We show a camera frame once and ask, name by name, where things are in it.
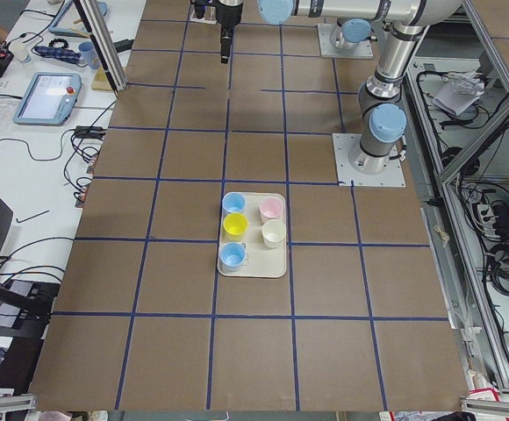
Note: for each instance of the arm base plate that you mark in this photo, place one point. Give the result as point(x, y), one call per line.
point(362, 52)
point(354, 168)

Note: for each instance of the blue plaid cloth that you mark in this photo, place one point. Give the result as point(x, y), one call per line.
point(60, 54)

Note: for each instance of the wooden mug tree stand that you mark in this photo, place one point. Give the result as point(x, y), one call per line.
point(99, 82)

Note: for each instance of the yellow cup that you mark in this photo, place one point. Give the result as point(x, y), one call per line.
point(235, 226)

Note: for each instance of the white paper cup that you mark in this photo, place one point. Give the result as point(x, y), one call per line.
point(19, 51)

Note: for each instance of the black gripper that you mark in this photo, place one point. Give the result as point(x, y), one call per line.
point(227, 12)

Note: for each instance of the blue cup top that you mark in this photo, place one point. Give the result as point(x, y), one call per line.
point(233, 202)

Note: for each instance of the blue cup bottom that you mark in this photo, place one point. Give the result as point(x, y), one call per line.
point(232, 257)

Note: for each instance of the cream plastic tray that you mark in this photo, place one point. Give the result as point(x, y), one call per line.
point(263, 262)

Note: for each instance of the blue cup on desk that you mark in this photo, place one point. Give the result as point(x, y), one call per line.
point(89, 54)

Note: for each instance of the pink cup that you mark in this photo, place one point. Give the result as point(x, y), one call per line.
point(271, 208)

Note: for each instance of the blue teach pendant near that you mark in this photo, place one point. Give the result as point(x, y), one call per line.
point(48, 99)

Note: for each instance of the blue teach pendant far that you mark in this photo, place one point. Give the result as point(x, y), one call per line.
point(67, 22)

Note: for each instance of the blue teach pendant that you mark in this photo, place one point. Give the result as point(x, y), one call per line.
point(67, 22)
point(48, 99)

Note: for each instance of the aluminium frame post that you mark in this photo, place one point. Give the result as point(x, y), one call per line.
point(97, 29)

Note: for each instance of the black power adapter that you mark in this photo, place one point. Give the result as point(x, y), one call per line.
point(89, 132)

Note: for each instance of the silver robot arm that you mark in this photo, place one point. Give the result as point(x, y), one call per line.
point(384, 122)
point(348, 33)

